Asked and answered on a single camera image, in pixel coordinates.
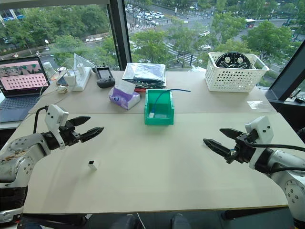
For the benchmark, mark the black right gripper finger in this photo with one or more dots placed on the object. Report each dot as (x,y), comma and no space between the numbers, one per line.
(218,148)
(230,132)

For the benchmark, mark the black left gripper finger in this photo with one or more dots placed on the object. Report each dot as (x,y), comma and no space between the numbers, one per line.
(91,134)
(79,120)

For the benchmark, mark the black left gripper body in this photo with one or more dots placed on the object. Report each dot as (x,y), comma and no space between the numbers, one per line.
(68,135)

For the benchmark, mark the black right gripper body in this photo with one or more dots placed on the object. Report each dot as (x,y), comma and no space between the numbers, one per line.
(243,148)

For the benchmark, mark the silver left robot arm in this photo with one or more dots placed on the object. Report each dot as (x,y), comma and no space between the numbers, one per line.
(19,157)

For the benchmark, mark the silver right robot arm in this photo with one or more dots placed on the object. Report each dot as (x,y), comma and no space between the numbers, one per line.
(283,171)

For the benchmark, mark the small white cube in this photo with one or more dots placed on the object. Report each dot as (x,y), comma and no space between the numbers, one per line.
(92,164)

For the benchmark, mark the white charger adapter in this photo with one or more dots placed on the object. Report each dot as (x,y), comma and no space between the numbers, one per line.
(69,78)

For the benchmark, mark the white power strip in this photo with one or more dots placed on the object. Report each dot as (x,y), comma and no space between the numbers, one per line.
(81,77)

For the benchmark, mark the smartphone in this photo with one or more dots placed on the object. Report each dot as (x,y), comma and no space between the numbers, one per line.
(61,80)

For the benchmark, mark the black handheld remote controller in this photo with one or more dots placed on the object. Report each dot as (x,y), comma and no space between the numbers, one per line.
(104,77)

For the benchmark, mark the purple tissue pack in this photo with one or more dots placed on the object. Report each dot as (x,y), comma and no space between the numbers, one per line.
(124,95)

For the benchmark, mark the clear plastic bottle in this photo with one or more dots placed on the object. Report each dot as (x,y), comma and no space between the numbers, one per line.
(48,69)

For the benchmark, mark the white perforated plastic basket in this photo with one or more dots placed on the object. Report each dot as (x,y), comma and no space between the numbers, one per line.
(234,72)

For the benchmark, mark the red flat item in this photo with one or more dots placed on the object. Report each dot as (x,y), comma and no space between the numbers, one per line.
(140,89)

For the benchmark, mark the open laptop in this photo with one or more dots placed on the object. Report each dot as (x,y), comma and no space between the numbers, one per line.
(20,88)

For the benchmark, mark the green plastic bin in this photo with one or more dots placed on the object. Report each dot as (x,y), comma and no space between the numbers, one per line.
(159,107)

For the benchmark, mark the black round circuit board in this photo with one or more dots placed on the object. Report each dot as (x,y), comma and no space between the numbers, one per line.
(233,60)

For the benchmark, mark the dark folded plastic bags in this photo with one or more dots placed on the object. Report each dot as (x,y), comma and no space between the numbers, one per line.
(145,74)

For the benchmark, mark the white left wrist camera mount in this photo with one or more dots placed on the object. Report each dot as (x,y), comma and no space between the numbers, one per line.
(55,119)

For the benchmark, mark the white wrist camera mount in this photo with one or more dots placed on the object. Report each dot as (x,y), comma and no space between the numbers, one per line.
(261,130)
(55,119)

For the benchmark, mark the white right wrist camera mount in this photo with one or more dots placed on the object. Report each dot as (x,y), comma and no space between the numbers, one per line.
(261,130)

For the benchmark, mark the dark window frame post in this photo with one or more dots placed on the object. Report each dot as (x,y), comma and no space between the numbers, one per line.
(119,33)

